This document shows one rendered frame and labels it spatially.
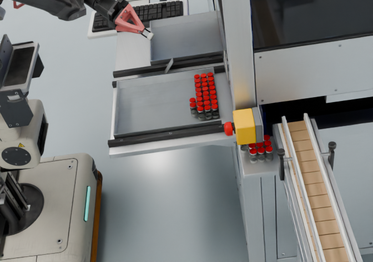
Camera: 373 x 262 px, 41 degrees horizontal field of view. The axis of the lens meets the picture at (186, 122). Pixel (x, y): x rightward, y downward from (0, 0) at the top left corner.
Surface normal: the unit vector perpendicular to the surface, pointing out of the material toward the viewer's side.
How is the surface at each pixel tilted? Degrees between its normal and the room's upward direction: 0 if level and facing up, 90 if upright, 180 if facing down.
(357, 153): 90
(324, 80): 90
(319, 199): 0
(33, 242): 0
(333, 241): 0
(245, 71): 90
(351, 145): 90
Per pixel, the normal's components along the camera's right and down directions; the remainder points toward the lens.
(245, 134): 0.06, 0.70
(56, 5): 0.48, 0.80
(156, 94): -0.14, -0.70
